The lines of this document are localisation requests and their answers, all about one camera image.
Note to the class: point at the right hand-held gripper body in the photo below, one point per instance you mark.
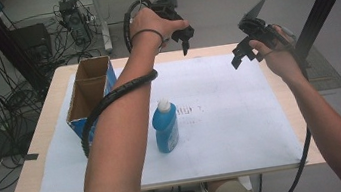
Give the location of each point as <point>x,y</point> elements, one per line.
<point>254,25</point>

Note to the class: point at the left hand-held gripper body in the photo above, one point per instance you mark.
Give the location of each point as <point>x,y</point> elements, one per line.
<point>169,10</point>

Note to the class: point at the blue bottle with white cap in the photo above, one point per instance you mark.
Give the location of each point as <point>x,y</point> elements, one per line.
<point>167,133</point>

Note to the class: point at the blue cardboard box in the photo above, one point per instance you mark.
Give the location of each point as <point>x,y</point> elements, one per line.
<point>90,87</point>

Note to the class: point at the person's right hand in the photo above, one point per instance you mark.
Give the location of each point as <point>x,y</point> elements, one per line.
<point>279,60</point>

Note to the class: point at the person's left hand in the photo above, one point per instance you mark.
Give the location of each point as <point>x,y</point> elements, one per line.
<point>148,23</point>

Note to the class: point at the black wrist band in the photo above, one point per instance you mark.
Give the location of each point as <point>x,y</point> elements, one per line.
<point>149,30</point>

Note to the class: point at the white table mat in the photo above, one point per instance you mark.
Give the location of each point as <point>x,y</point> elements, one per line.
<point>228,118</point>

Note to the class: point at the white desk with legs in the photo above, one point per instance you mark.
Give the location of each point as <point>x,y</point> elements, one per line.
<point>102,21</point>

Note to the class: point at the computer tower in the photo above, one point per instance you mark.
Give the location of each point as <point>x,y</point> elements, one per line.
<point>75,20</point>

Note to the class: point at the person's right leg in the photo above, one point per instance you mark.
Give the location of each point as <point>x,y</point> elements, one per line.
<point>219,185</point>

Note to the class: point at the black box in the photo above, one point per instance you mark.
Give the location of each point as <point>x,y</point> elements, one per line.
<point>33,41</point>

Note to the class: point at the light wooden table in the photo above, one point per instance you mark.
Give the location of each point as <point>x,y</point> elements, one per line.
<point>55,102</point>

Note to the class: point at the black tape strip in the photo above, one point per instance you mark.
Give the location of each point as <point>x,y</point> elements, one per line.
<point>31,156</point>

